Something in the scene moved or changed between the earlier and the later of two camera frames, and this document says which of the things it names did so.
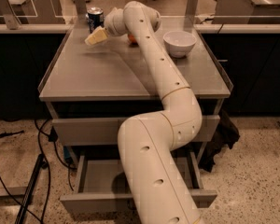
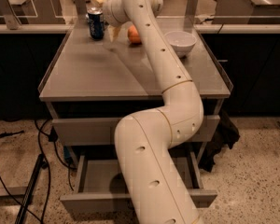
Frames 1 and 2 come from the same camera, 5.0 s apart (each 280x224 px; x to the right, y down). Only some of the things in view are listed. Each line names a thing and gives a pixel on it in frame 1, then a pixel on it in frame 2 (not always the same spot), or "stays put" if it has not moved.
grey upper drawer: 105,131 stays put
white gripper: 112,25 → 109,9
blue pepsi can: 94,18 stays put
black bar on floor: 30,189 stays put
